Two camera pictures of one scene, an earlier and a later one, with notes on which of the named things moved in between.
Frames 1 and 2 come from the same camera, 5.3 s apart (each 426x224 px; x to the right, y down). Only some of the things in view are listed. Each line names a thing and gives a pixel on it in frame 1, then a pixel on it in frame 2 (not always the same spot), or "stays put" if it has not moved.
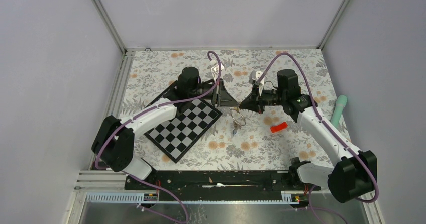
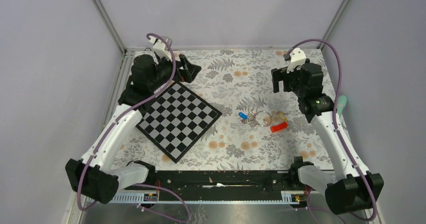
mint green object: [340, 104] stays put
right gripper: [253, 102] -> [280, 75]
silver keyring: [236, 109] -> [261, 111]
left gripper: [221, 97] -> [192, 69]
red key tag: [277, 127] stays put
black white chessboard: [175, 138] stays put
